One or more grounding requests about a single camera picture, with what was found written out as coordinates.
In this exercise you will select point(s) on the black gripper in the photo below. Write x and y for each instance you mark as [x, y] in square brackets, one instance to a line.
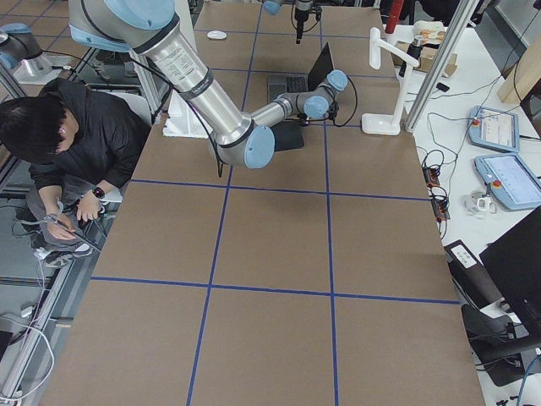
[300, 18]

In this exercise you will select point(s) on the grey laptop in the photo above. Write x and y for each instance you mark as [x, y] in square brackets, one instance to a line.
[295, 83]

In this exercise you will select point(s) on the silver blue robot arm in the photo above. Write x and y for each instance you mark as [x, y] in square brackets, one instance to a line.
[272, 7]
[153, 29]

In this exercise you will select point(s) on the white computer mouse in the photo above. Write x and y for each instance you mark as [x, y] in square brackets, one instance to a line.
[217, 35]

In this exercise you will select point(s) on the white desk lamp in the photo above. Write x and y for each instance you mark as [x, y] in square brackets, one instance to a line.
[383, 99]

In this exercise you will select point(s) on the red cylinder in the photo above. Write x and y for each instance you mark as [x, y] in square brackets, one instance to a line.
[393, 16]

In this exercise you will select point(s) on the black water bottle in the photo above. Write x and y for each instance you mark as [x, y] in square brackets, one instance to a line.
[414, 51]

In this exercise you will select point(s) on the cardboard box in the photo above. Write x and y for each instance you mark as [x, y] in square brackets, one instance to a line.
[427, 57]

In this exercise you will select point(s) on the upper blue teach pendant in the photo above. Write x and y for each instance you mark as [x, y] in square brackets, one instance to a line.
[494, 129]

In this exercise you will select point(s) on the blue teach pendant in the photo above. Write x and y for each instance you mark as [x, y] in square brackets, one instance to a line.
[509, 180]
[494, 129]

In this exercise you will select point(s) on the person in black jacket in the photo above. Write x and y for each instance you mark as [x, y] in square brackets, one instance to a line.
[81, 144]

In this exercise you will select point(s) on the lower blue teach pendant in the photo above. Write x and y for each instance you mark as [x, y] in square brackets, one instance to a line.
[509, 180]

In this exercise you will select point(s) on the black monitor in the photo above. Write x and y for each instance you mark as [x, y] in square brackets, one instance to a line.
[513, 263]

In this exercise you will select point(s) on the aluminium frame post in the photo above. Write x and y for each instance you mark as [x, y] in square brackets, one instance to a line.
[453, 34]

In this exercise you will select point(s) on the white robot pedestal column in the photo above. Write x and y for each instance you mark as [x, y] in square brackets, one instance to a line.
[173, 51]

